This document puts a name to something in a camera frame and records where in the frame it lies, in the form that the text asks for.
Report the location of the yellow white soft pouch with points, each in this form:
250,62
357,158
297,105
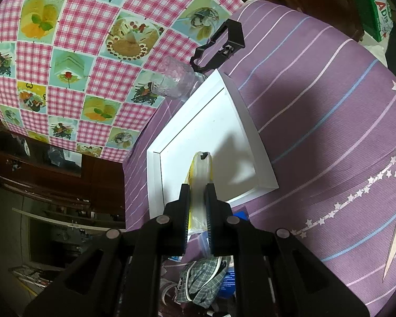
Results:
199,178

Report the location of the green cardboard box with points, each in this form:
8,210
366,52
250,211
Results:
369,3

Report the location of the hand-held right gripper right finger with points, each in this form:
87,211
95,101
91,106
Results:
210,218

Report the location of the black plastic bracket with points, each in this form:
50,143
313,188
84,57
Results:
203,50

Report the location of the purple striped bed sheet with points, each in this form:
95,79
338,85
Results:
316,122

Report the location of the clear textured glass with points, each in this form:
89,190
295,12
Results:
171,79

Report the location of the white shelf board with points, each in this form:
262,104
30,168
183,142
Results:
69,222

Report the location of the grey plaid pouch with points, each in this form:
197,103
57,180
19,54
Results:
201,280

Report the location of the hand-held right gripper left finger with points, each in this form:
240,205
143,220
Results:
184,212

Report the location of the pink checked printed cloth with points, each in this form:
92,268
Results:
76,16

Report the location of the white tray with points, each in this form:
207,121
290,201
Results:
204,128

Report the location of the blue packet in clear bag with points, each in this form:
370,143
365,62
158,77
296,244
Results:
203,242

